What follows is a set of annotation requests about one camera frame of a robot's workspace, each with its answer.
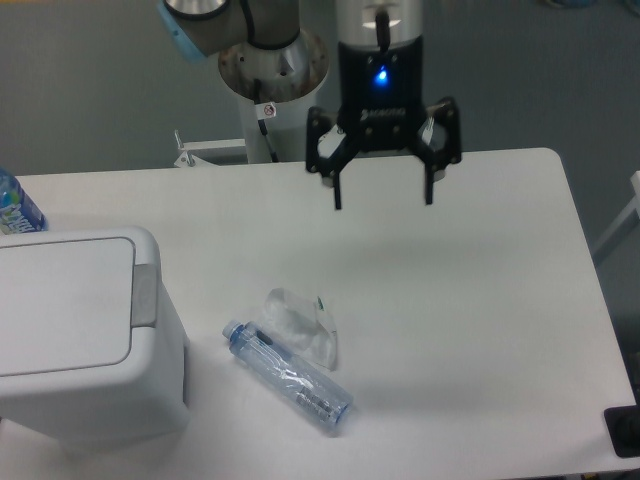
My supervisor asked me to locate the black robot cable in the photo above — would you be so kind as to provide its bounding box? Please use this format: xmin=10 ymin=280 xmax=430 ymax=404
xmin=252 ymin=77 xmax=280 ymax=164

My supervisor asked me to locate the white push-lid trash can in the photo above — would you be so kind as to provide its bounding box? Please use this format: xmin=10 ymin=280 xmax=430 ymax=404
xmin=1 ymin=226 xmax=189 ymax=443

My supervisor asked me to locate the white frame at right edge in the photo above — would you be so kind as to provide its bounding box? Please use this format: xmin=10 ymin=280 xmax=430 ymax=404
xmin=592 ymin=171 xmax=639 ymax=266

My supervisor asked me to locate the black clamp at table edge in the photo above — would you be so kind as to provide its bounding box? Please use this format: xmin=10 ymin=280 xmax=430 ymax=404
xmin=604 ymin=405 xmax=639 ymax=458

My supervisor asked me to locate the crumpled clear plastic wrapper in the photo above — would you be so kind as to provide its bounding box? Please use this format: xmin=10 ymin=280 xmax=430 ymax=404
xmin=254 ymin=287 xmax=338 ymax=371

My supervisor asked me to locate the blue labelled water bottle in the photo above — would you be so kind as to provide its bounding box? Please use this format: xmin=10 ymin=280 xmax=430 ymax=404
xmin=1 ymin=169 xmax=48 ymax=235

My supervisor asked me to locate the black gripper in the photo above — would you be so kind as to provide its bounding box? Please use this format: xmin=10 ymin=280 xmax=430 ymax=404
xmin=305 ymin=38 xmax=462 ymax=210

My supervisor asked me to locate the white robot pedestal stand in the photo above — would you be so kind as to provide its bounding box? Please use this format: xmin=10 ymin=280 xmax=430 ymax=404
xmin=171 ymin=34 xmax=346 ymax=169

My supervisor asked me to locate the clear blue plastic bottle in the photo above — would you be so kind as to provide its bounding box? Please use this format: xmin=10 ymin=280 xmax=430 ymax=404
xmin=222 ymin=320 xmax=353 ymax=436

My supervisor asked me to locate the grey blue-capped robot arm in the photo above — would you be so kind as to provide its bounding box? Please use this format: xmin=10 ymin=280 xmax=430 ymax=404
xmin=157 ymin=1 xmax=462 ymax=200

